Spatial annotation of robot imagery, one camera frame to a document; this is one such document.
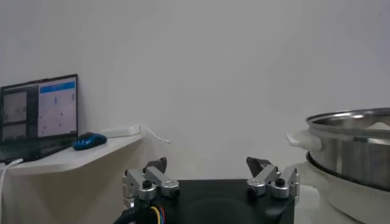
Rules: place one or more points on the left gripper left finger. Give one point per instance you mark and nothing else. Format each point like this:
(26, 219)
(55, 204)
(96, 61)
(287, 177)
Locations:
(158, 178)

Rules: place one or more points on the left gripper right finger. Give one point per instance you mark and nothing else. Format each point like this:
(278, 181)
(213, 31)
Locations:
(265, 176)

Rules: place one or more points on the white steamed baozi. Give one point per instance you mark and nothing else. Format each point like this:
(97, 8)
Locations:
(380, 126)

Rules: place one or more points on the stainless steel steamer basket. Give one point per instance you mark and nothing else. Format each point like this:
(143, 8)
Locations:
(347, 155)

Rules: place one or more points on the white power adapter box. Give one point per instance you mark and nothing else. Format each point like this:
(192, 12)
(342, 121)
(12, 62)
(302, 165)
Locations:
(120, 131)

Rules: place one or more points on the blue computer mouse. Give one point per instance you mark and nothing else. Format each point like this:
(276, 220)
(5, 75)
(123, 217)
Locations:
(90, 141)

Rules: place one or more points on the white electric cooker base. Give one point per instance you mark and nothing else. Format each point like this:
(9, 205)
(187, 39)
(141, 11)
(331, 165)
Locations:
(350, 198)

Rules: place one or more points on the white side table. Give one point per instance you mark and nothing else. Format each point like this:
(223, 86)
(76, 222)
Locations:
(67, 158)

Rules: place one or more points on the black laptop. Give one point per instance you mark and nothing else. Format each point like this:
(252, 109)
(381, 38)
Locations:
(39, 112)

